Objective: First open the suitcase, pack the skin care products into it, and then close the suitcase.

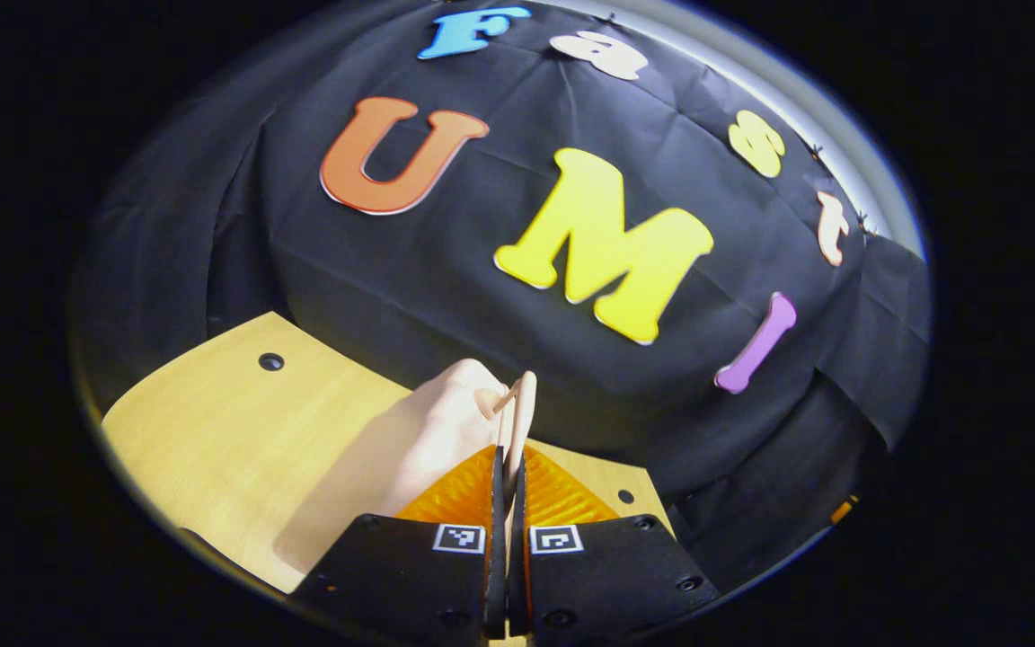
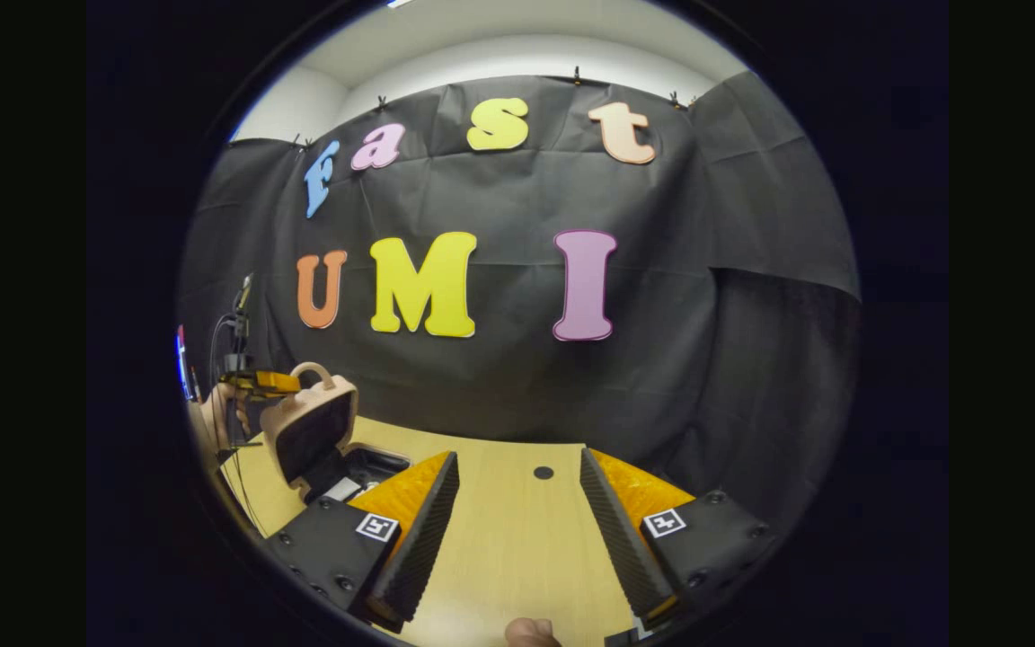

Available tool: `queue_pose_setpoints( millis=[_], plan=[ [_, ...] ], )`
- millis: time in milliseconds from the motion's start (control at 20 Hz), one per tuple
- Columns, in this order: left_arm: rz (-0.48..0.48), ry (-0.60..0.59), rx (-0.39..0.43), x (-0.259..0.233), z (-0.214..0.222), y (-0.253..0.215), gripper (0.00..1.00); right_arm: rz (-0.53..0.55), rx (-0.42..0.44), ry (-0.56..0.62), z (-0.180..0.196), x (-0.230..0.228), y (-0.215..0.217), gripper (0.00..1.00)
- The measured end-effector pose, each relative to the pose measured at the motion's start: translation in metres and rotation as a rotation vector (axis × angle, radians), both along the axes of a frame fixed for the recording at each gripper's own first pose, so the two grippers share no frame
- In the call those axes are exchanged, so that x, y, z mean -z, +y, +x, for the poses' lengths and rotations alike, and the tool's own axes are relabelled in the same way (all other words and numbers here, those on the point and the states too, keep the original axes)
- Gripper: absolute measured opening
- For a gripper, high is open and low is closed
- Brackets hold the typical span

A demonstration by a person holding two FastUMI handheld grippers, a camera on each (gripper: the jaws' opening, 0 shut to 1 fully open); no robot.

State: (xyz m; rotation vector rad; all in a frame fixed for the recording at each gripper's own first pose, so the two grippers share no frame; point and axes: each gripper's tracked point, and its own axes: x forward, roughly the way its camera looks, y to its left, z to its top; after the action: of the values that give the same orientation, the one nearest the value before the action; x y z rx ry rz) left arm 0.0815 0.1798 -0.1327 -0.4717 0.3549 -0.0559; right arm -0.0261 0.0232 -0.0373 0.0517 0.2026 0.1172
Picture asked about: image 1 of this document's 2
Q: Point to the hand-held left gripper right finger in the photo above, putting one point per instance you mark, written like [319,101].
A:
[616,575]

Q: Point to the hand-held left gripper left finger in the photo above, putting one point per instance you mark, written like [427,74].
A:
[392,575]

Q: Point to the pink suitcase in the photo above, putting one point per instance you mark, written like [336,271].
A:
[428,440]

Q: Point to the black backdrop cloth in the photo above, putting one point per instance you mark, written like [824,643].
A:
[446,270]

